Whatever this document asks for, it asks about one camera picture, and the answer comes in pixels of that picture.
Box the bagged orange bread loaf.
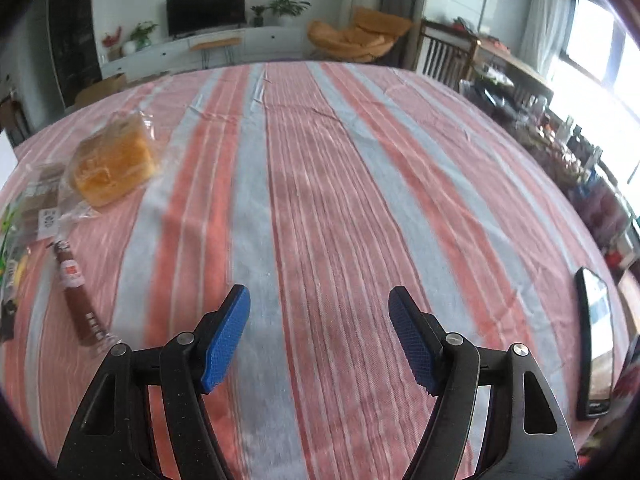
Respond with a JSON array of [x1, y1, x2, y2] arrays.
[[58, 110, 167, 220]]

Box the orange lounge chair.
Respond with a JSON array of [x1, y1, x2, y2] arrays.
[[307, 6, 413, 63]]

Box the black smartphone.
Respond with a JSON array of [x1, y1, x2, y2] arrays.
[[575, 266, 615, 420]]

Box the bagged brown hawthorn strips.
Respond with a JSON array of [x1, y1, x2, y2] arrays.
[[16, 162, 76, 246]]

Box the black television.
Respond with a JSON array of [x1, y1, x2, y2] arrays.
[[166, 0, 246, 37]]

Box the red striped tablecloth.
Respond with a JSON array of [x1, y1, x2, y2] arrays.
[[1, 62, 608, 479]]

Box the black cabinet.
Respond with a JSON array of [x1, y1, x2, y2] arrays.
[[48, 0, 102, 108]]

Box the small wooden side table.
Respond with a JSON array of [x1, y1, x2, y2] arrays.
[[189, 37, 242, 70]]

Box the white tv cabinet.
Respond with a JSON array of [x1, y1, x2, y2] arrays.
[[101, 26, 308, 81]]

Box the white vase with plant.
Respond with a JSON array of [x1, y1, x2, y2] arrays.
[[122, 21, 158, 56]]

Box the cardboard box on floor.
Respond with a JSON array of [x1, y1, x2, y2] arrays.
[[75, 74, 127, 110]]

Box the dark wooden chair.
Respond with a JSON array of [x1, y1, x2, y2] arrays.
[[413, 18, 480, 91]]

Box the green potted plant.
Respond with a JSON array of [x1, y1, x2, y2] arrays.
[[268, 0, 311, 27]]

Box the brown snickers bar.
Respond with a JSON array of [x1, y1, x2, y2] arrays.
[[52, 240, 119, 356]]

